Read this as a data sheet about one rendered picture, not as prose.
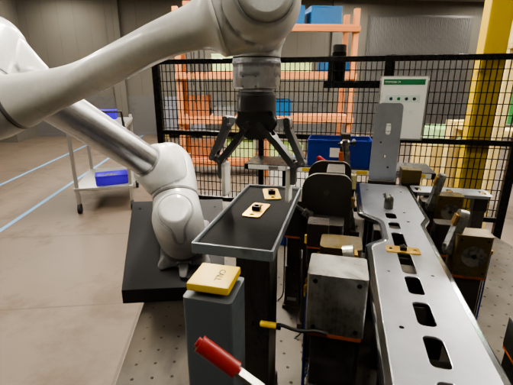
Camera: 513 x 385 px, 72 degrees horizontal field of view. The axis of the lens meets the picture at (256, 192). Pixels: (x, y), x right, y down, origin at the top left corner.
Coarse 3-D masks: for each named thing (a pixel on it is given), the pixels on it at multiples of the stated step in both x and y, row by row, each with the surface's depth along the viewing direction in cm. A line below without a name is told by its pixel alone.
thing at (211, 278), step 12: (204, 264) 52; (216, 264) 52; (192, 276) 49; (204, 276) 49; (216, 276) 49; (228, 276) 49; (192, 288) 47; (204, 288) 47; (216, 288) 46; (228, 288) 46
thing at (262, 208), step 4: (256, 204) 75; (260, 204) 77; (264, 204) 77; (268, 204) 77; (252, 208) 74; (256, 208) 73; (260, 208) 74; (264, 208) 75; (268, 208) 76; (244, 212) 72; (248, 212) 72; (252, 212) 72; (256, 212) 72; (260, 212) 72; (244, 216) 71; (248, 216) 71; (252, 216) 70; (256, 216) 70; (260, 216) 71
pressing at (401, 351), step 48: (384, 192) 141; (384, 240) 97; (384, 288) 75; (432, 288) 75; (384, 336) 60; (432, 336) 61; (480, 336) 61; (384, 384) 51; (432, 384) 51; (480, 384) 51
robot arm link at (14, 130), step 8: (0, 72) 68; (0, 112) 62; (0, 120) 62; (8, 120) 63; (0, 128) 64; (8, 128) 64; (16, 128) 65; (24, 128) 67; (0, 136) 65; (8, 136) 67
